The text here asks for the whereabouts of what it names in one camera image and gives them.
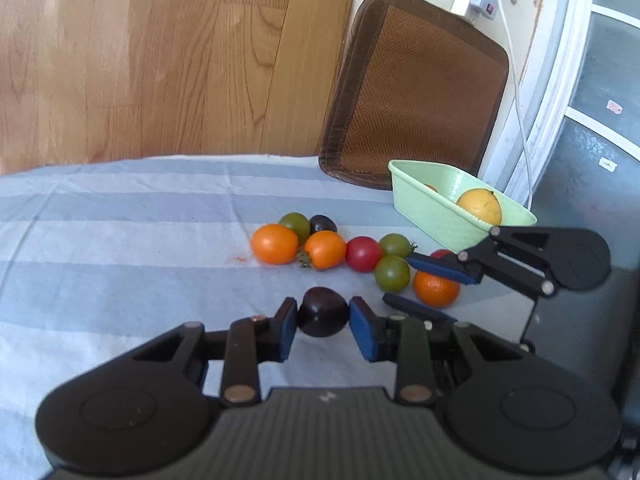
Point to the round orange tomato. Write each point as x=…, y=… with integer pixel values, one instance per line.
x=274, y=244

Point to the white power strip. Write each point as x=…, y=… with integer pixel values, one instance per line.
x=472, y=1

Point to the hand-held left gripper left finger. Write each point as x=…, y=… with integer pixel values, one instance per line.
x=287, y=329

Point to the brown woven seat cushion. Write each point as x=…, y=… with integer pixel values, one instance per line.
x=415, y=90

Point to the large dark purple tomato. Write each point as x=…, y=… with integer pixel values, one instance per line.
x=322, y=312

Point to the light green plastic basket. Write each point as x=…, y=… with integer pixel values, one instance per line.
x=425, y=210

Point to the red tomato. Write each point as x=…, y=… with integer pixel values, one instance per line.
x=363, y=253
x=441, y=253

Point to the large yellow orange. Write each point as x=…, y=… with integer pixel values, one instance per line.
x=480, y=205

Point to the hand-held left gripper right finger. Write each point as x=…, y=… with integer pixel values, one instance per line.
x=362, y=331

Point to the blue striped bed sheet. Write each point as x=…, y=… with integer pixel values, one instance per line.
x=125, y=240

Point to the white window sticker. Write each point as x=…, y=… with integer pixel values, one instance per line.
x=607, y=163

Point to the small dark purple tomato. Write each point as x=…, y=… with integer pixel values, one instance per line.
x=322, y=223

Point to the orange tomato with stem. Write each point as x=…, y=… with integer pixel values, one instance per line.
x=326, y=250

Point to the green tomato with stem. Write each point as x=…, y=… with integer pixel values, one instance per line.
x=395, y=245

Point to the white window frame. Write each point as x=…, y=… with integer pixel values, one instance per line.
x=555, y=85

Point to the red window sticker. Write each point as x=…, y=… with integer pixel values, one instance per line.
x=614, y=106

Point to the orange mandarin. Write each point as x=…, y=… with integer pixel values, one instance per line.
x=436, y=292

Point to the dark green tomato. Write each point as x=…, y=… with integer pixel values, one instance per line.
x=295, y=224

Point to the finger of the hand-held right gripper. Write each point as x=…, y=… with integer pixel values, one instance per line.
x=440, y=270
x=410, y=305

